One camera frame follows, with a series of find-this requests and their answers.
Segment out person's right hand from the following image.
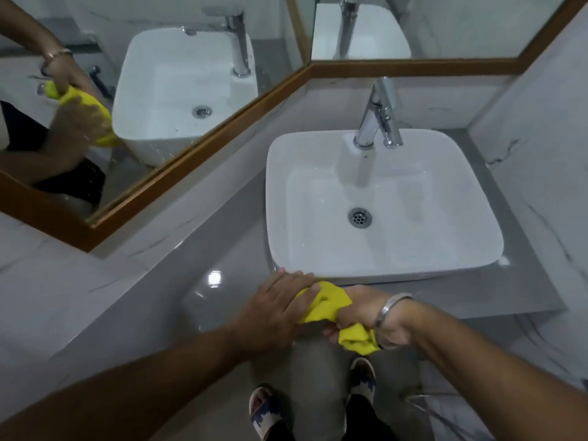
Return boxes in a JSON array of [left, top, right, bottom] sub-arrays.
[[323, 285, 417, 351]]

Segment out person's left hand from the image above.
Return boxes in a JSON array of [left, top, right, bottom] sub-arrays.
[[234, 268, 321, 361]]

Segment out yellow cleaning cloth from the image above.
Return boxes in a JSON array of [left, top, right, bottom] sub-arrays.
[[296, 281, 381, 356]]

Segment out person's left forearm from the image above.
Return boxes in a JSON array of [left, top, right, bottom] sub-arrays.
[[0, 322, 252, 441]]

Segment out person's right forearm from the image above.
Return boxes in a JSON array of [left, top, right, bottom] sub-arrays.
[[399, 299, 588, 441]]

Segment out person's right patterned sandal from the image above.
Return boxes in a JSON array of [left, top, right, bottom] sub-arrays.
[[347, 357, 377, 401]]

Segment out person's patterned sandal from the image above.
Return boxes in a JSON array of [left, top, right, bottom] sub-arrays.
[[248, 385, 288, 441], [347, 357, 377, 401]]

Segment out metal sink drain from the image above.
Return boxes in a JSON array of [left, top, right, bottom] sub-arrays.
[[347, 207, 373, 230]]

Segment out person's black trousers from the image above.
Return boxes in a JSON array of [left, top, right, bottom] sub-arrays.
[[269, 394, 398, 441]]

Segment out person's left patterned sandal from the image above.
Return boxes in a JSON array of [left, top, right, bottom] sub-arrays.
[[248, 385, 288, 441]]

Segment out white ceramic sink basin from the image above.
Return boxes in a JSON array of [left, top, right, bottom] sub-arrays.
[[265, 128, 505, 285]]

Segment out chrome sink faucet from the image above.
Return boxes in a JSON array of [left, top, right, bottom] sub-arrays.
[[352, 76, 404, 150]]

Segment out large wooden framed mirror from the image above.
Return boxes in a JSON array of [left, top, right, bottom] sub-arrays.
[[0, 0, 314, 253]]

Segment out silver bracelet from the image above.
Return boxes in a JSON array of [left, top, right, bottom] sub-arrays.
[[372, 293, 413, 330]]

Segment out thin grey hose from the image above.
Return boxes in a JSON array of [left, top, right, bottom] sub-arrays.
[[404, 393, 488, 441]]

